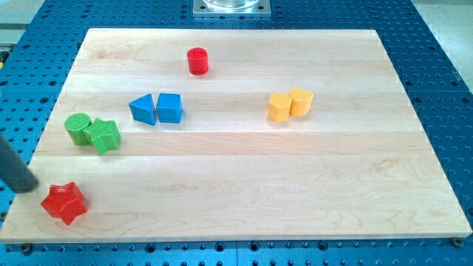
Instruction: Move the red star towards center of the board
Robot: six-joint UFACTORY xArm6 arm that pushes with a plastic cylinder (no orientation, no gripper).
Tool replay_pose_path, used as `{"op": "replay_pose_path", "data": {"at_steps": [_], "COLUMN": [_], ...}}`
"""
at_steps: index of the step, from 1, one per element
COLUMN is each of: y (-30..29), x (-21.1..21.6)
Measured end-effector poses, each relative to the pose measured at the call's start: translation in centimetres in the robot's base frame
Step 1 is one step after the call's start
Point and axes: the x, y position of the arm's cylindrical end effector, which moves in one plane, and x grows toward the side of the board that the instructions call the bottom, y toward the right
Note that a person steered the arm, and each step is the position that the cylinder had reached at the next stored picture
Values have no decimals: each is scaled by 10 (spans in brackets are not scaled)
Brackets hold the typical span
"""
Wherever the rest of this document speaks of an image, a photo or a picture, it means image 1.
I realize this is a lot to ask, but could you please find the blue triangle block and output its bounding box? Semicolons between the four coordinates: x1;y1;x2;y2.
129;94;156;126

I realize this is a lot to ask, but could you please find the blue cube block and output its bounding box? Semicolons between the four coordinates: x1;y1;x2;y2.
156;93;183;123

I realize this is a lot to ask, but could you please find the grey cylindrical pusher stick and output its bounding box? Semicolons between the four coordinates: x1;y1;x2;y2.
0;136;38;194

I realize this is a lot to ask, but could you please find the light wooden board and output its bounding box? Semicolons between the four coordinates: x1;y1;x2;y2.
1;28;472;243

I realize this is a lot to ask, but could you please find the blue perforated table plate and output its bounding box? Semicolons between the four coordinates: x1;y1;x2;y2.
1;0;472;265

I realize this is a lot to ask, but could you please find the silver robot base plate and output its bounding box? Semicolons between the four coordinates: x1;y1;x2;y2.
192;0;271;17

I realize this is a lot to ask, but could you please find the yellow hexagon block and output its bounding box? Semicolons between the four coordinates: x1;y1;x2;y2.
267;92;292;123

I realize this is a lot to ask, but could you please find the green cylinder block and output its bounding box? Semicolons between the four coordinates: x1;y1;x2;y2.
64;113;92;146

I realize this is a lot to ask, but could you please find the green star block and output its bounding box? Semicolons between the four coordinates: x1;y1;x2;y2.
83;118;120;155

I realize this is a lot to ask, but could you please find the red cylinder block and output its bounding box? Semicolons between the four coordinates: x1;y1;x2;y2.
187;47;208;75

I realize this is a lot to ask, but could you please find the red star block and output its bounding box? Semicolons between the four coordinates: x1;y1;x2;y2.
41;182;88;225

